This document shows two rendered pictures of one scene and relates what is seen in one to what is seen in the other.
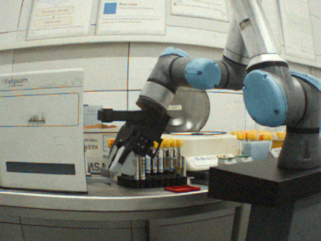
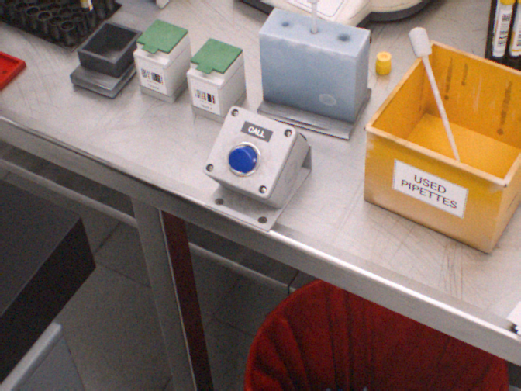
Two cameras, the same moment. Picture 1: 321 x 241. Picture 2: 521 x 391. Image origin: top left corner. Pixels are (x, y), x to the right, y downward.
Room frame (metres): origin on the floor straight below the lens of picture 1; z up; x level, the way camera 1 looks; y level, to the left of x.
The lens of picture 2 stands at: (1.29, -0.90, 1.59)
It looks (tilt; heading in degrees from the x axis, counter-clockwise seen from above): 50 degrees down; 61
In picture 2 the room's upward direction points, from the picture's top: 4 degrees counter-clockwise
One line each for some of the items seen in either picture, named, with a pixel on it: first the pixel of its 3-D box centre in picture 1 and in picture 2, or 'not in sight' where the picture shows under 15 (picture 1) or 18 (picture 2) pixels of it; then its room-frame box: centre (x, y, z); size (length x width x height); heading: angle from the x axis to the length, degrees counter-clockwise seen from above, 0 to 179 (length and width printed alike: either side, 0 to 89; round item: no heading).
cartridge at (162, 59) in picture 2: (226, 168); (164, 61); (1.58, -0.18, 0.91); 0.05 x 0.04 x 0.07; 28
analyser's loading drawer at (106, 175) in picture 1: (71, 173); not in sight; (1.32, 0.22, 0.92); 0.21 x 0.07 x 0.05; 118
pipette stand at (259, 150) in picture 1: (256, 157); (314, 70); (1.69, -0.30, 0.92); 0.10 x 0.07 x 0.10; 125
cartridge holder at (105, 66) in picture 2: (206, 176); (112, 53); (1.54, -0.13, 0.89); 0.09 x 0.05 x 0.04; 30
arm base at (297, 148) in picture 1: (302, 145); not in sight; (1.22, -0.36, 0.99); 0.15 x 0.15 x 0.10
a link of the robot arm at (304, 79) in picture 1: (303, 99); not in sight; (1.21, -0.36, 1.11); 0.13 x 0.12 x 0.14; 127
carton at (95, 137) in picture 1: (87, 149); not in sight; (1.75, 0.23, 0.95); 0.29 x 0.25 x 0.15; 28
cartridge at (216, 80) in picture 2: (243, 166); (217, 81); (1.61, -0.24, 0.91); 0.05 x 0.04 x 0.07; 28
